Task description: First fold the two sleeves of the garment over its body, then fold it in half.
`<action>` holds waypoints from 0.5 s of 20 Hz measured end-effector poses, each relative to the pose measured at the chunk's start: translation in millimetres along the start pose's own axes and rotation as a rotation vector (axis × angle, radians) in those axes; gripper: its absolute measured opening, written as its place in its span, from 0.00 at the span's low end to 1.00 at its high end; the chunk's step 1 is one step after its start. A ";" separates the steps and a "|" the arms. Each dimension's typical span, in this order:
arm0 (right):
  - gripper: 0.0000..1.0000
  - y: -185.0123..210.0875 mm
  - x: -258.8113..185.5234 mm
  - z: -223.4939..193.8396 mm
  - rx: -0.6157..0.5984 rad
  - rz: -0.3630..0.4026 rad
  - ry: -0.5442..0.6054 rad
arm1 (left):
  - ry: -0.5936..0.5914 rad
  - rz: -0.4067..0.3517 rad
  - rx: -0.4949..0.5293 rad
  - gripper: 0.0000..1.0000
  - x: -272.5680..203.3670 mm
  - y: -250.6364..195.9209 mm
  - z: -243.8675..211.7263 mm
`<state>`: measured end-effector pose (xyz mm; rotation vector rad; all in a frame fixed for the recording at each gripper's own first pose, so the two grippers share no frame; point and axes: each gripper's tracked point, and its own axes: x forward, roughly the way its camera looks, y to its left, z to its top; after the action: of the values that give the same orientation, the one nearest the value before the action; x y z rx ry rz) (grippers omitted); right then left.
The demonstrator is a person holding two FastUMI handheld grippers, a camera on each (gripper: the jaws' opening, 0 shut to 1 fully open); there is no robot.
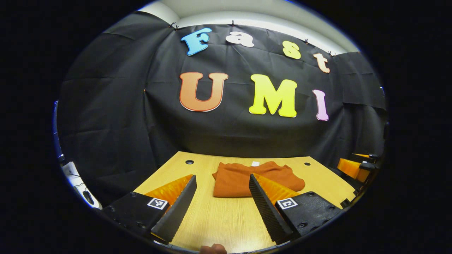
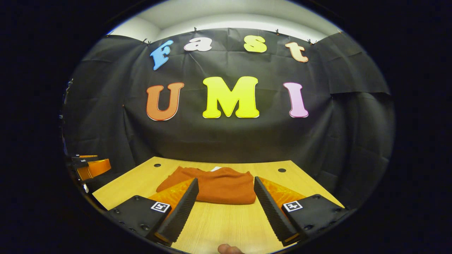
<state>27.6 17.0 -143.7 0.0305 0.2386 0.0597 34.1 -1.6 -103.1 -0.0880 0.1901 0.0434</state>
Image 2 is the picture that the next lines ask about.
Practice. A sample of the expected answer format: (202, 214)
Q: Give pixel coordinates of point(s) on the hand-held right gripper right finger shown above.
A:
(272, 211)

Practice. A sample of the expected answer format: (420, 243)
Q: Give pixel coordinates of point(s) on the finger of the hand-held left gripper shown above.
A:
(95, 167)
(79, 158)

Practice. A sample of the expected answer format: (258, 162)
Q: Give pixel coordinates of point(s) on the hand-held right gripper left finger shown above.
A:
(180, 215)

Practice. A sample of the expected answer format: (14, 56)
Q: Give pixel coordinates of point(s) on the orange shirt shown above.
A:
(219, 187)

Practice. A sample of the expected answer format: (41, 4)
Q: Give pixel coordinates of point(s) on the black backdrop cloth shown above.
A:
(106, 106)

